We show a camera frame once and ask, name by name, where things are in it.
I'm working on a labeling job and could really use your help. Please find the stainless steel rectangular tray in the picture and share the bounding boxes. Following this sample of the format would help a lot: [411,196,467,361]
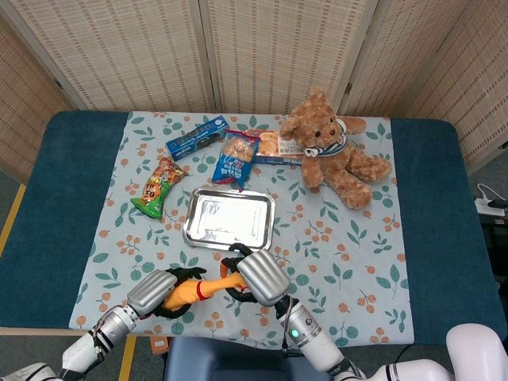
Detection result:
[182,188,276,252]

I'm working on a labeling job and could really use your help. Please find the leaf and fruit print tablecloth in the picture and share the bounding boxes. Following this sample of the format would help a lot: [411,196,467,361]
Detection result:
[67,110,416,345]

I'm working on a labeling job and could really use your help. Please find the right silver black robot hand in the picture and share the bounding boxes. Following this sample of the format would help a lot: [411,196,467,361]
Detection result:
[220,242,291,307]

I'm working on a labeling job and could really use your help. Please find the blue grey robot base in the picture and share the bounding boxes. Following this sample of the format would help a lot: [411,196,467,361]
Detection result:
[163,336,330,381]

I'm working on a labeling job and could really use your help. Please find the woven folding screen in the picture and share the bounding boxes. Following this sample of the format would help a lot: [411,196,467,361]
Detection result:
[0,0,508,186]

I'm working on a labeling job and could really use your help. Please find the white power strip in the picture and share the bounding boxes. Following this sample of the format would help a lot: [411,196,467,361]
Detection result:
[475,198,507,216]

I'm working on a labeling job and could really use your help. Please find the white power cable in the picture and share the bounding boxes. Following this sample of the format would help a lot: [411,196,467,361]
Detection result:
[475,183,498,200]

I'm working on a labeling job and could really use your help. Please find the teal padded table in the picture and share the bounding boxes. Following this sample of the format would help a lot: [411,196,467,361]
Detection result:
[0,110,503,346]

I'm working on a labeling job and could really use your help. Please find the long blue orange biscuit box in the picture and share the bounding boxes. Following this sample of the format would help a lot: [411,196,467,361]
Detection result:
[245,129,314,167]

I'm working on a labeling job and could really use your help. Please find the black equipment box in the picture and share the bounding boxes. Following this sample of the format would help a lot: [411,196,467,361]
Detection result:
[479,214,508,283]

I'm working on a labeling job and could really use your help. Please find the blue cookie box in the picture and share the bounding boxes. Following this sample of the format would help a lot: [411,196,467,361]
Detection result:
[164,115,227,162]

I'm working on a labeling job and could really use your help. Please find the blue biscuit snack bag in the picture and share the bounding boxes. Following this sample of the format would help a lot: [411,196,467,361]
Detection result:
[210,129,263,194]

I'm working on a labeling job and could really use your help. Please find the green orange snack bag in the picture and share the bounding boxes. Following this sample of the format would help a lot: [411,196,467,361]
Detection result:
[129,156,188,221]

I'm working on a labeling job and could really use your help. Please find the yellow rubber chicken toy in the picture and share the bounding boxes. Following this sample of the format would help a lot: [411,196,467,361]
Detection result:
[163,261,248,313]

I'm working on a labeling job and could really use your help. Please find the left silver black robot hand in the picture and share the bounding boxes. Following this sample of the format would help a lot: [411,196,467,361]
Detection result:
[125,266,208,321]

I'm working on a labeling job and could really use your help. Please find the brown teddy bear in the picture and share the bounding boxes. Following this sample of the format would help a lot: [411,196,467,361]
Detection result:
[279,86,393,210]

